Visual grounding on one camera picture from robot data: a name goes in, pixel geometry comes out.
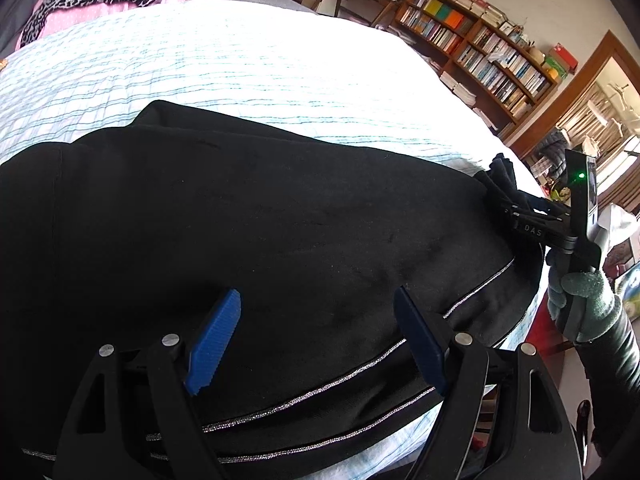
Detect black pants with silver stripes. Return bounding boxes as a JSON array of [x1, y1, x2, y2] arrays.
[[1, 101, 544, 479]]

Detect pink blanket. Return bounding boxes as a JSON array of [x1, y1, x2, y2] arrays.
[[13, 0, 188, 52]]

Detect black right forearm sleeve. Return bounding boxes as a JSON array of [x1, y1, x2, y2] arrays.
[[576, 309, 639, 480]]

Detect wooden bookshelf with books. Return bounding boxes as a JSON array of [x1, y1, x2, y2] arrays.
[[393, 0, 561, 139]]

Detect right hand in grey glove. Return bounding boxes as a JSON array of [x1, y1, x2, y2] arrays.
[[546, 249, 625, 344]]

